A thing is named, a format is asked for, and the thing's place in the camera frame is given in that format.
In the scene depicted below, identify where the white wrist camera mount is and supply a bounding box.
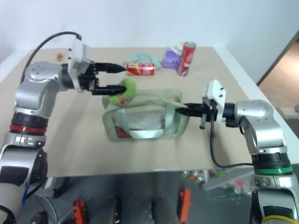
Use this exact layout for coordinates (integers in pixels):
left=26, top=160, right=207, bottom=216
left=68, top=38, right=93, bottom=90
left=202, top=79, right=227, bottom=122

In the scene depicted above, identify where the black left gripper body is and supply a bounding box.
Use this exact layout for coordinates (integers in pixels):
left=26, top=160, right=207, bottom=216
left=76, top=61, right=99, bottom=93

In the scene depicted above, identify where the clear bin with colourful items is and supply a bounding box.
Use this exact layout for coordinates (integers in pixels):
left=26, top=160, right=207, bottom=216
left=202, top=168, right=256, bottom=199

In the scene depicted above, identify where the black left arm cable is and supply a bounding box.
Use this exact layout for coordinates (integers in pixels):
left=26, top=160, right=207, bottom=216
left=20, top=31, right=82, bottom=83

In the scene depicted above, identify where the green mesh zipper pouch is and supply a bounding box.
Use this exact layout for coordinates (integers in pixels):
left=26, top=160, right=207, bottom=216
left=101, top=89, right=190, bottom=142

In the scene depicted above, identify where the orange black clamp tool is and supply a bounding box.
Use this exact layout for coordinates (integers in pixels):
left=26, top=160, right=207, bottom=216
left=178, top=188, right=192, bottom=222
left=71, top=199, right=88, bottom=224

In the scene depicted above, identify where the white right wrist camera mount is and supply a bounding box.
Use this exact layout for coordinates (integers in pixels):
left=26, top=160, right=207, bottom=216
left=202, top=79, right=227, bottom=122

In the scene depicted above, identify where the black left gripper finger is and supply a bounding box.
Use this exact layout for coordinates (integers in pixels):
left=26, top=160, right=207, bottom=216
left=92, top=84, right=127, bottom=96
left=94, top=62, right=128, bottom=74

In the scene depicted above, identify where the green plush keychain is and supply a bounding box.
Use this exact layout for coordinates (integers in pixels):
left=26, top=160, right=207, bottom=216
left=107, top=78, right=138, bottom=107

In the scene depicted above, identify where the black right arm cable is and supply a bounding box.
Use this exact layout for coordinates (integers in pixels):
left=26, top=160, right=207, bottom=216
left=209, top=115, right=255, bottom=169

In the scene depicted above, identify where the light green cloth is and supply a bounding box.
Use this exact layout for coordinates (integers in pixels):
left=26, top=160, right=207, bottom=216
left=122, top=52, right=163, bottom=71

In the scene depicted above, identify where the red soda can with yellow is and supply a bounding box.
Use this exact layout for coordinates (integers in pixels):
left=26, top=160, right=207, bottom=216
left=126, top=62, right=156, bottom=76

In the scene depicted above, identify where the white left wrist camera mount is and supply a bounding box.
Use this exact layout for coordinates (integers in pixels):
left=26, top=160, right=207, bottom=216
left=68, top=38, right=93, bottom=90

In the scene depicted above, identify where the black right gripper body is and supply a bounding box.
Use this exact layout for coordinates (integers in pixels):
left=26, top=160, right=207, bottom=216
left=199, top=99, right=217, bottom=129

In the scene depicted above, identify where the purple tissue pack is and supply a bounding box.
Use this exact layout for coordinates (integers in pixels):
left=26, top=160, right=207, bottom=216
left=162, top=45, right=183, bottom=70

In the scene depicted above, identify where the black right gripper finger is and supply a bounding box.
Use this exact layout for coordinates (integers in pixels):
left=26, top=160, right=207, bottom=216
left=175, top=107, right=204, bottom=118
left=182, top=103, right=204, bottom=110

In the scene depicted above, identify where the tall red soda can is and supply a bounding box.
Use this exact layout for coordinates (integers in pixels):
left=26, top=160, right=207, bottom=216
left=176, top=41, right=197, bottom=77

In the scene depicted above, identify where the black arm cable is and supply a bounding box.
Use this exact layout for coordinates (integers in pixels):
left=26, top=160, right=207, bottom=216
left=20, top=31, right=82, bottom=83
left=209, top=115, right=255, bottom=169

